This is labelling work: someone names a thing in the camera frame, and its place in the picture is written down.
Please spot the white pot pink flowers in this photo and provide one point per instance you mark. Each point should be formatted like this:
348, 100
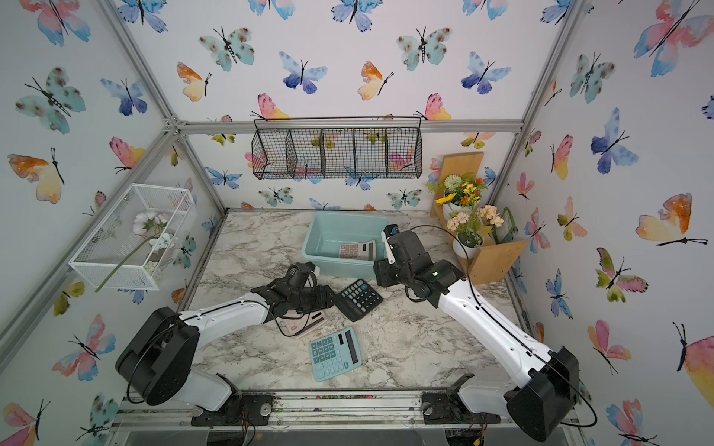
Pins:
471, 227

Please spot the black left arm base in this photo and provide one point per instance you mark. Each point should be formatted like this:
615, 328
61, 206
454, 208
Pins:
242, 409

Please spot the wooden corner shelf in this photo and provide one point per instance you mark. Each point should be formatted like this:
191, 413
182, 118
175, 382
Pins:
493, 260

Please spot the teal calculator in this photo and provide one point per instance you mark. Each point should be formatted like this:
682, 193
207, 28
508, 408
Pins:
335, 355

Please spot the pink calculator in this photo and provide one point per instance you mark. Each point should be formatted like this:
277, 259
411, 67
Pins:
297, 325
365, 251

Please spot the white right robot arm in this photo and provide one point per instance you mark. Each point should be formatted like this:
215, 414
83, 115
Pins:
543, 384

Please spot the black wire wall basket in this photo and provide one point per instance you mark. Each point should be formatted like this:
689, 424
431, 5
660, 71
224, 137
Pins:
338, 148

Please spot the black calculator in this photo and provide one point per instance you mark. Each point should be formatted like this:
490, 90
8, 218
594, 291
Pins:
357, 300

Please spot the teal plastic storage box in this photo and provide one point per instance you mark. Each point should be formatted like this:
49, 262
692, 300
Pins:
330, 230

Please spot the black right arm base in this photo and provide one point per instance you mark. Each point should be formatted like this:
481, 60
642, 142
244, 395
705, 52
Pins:
444, 407

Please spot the pink artificial flower stem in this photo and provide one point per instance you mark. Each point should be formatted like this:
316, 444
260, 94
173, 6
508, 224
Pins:
149, 232

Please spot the white wire wall basket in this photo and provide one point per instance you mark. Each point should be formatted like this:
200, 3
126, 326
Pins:
97, 255

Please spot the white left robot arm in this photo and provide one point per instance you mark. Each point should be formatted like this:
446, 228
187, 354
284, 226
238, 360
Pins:
158, 361

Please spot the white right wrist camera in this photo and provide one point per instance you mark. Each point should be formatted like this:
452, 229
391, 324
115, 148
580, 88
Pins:
389, 231

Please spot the white pot yellow flowers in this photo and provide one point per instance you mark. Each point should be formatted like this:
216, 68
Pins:
459, 194

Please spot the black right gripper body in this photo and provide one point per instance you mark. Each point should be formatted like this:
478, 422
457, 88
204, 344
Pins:
391, 275

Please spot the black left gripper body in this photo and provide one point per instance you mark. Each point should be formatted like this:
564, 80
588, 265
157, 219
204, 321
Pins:
310, 300

